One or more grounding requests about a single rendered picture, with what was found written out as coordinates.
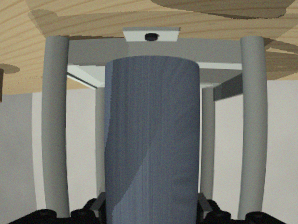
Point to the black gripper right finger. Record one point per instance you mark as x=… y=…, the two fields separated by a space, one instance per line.
x=205 y=214

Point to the blue-grey cylinder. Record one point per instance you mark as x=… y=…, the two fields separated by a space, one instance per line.
x=151 y=140

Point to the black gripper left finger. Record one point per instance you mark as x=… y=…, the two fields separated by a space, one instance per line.
x=87 y=215

